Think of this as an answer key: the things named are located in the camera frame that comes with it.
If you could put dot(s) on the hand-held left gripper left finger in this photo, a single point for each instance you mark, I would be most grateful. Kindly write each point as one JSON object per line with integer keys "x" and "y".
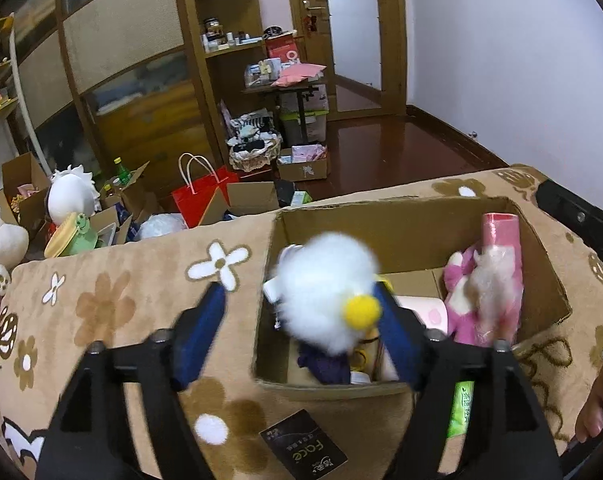
{"x": 199, "y": 340}

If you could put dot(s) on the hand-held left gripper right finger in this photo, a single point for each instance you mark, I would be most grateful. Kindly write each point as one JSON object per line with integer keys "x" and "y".
{"x": 401, "y": 345}

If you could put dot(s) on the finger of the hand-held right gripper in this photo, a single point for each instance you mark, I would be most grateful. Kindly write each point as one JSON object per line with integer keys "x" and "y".
{"x": 576, "y": 215}

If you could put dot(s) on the pink tissue roll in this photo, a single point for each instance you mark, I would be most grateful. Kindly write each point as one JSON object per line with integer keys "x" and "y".
{"x": 429, "y": 312}

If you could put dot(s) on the pink plush toy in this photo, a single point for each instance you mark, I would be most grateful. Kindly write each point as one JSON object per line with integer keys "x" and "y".
{"x": 461, "y": 305}

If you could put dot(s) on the pink plastic packet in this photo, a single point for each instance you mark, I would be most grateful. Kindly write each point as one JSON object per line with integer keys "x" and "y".
{"x": 501, "y": 230}

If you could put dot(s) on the purple blindfolded plush doll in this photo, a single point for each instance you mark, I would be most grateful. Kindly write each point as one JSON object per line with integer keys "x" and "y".
{"x": 326, "y": 365}

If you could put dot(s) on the white fluffy duck plush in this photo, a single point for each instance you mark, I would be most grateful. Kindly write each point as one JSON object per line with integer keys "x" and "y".
{"x": 321, "y": 285}

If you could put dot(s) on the cardboard box yellow print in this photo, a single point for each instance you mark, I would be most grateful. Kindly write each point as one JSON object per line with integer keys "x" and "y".
{"x": 406, "y": 230}

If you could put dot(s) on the person's right hand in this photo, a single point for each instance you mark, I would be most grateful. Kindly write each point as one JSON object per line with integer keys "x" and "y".
{"x": 601, "y": 395}

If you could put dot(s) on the green tissue packet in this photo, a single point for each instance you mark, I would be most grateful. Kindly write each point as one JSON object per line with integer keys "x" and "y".
{"x": 461, "y": 410}

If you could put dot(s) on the white plastic bag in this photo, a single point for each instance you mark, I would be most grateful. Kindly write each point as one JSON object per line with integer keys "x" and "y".
{"x": 159, "y": 227}

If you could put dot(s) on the red paper bag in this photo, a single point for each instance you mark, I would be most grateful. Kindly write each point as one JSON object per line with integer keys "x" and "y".
{"x": 196, "y": 205}

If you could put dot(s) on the black tissue packet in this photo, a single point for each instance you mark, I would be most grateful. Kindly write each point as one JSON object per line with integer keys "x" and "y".
{"x": 301, "y": 447}

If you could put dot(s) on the plain brown cardboard box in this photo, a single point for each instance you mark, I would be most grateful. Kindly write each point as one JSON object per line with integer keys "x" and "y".
{"x": 251, "y": 197}

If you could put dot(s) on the open cardboard box with flaps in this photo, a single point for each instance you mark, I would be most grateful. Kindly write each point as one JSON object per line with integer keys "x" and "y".
{"x": 136, "y": 195}

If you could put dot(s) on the green frog plush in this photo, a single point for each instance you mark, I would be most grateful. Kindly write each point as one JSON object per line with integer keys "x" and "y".
{"x": 85, "y": 230}

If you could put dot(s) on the yellow round cushion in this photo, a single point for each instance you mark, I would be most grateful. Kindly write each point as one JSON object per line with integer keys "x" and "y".
{"x": 59, "y": 240}

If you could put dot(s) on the green glass bottle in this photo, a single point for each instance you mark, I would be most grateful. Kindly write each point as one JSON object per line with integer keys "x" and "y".
{"x": 123, "y": 175}

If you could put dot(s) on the white round plush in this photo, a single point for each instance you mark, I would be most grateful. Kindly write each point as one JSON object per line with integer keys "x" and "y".
{"x": 71, "y": 195}

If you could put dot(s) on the small low cardboard box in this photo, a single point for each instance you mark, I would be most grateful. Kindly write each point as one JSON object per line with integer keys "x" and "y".
{"x": 306, "y": 170}

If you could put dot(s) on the small white dark-eyed plush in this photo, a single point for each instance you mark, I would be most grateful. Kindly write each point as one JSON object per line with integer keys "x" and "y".
{"x": 0, "y": 279}

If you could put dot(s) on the pile of black white clothes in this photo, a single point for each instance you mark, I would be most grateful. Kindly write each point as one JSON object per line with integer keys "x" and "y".
{"x": 254, "y": 127}

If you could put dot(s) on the large white plush toy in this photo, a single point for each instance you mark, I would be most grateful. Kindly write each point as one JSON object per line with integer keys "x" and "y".
{"x": 1, "y": 240}

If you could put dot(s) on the clear plastic storage bin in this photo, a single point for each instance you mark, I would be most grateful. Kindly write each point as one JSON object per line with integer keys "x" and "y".
{"x": 314, "y": 127}

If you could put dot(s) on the tall open cardboard box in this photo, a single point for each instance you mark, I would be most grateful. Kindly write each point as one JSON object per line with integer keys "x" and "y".
{"x": 21, "y": 170}

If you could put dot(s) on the small folding table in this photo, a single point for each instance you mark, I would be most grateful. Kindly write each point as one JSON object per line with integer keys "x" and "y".
{"x": 301, "y": 91}

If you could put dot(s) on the pile of small boxes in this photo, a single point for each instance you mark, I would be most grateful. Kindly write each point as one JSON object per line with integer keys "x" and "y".
{"x": 261, "y": 72}

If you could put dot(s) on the pink cloth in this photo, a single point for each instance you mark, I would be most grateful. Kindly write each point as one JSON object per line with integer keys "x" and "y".
{"x": 299, "y": 74}

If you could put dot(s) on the white curved pole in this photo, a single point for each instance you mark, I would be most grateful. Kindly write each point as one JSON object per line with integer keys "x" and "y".
{"x": 26, "y": 105}

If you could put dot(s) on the group of small jars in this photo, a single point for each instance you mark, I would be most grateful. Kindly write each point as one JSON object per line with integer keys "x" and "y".
{"x": 224, "y": 37}

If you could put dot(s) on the red box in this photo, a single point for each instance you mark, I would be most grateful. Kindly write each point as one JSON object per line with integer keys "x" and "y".
{"x": 281, "y": 47}

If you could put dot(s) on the wooden wardrobe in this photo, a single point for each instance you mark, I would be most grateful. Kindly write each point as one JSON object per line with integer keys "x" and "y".
{"x": 121, "y": 40}

